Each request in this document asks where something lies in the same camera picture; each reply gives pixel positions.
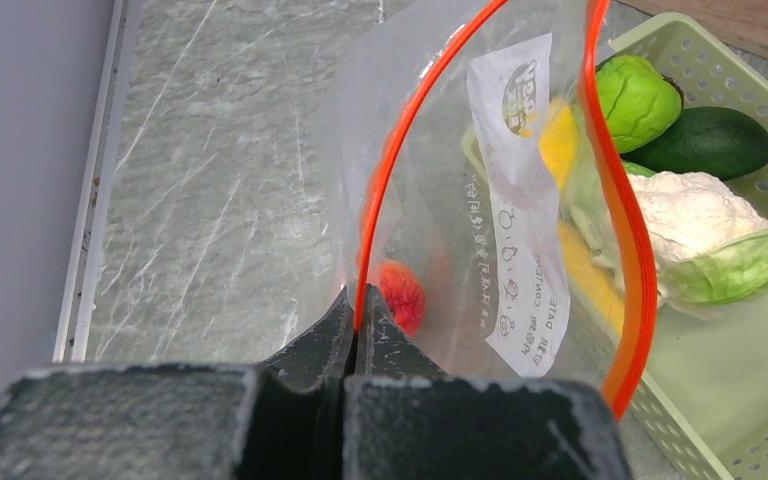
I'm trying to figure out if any green plastic basket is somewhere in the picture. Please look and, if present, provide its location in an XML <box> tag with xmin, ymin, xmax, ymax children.
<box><xmin>609</xmin><ymin>13</ymin><xmax>768</xmax><ymax>479</ymax></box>

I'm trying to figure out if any dark green avocado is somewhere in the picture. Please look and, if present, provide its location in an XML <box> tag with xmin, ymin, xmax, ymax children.
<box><xmin>621</xmin><ymin>106</ymin><xmax>768</xmax><ymax>181</ymax></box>

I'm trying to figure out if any orange peach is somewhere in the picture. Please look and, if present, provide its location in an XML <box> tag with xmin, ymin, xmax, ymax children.
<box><xmin>378</xmin><ymin>260</ymin><xmax>426</xmax><ymax>337</ymax></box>

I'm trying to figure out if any small yellow pepper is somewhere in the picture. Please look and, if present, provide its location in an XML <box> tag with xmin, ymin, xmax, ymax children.
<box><xmin>539</xmin><ymin>97</ymin><xmax>581</xmax><ymax>193</ymax></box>

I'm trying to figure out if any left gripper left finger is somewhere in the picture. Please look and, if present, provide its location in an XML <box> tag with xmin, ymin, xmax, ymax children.
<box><xmin>0</xmin><ymin>293</ymin><xmax>356</xmax><ymax>479</ymax></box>

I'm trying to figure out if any clear orange zip bag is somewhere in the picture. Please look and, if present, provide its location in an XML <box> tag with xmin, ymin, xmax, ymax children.
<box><xmin>317</xmin><ymin>1</ymin><xmax>657</xmax><ymax>417</ymax></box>

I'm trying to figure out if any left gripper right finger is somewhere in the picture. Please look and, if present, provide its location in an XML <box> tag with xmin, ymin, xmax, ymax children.
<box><xmin>342</xmin><ymin>287</ymin><xmax>632</xmax><ymax>479</ymax></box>

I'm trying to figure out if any brown wooden board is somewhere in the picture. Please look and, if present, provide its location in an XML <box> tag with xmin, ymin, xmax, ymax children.
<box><xmin>625</xmin><ymin>0</ymin><xmax>768</xmax><ymax>60</ymax></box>

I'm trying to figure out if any white cauliflower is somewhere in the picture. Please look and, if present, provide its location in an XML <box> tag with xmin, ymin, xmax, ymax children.
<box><xmin>627</xmin><ymin>167</ymin><xmax>768</xmax><ymax>308</ymax></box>

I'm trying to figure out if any light green pepper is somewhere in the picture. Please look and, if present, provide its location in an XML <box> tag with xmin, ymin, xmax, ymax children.
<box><xmin>596</xmin><ymin>55</ymin><xmax>684</xmax><ymax>154</ymax></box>

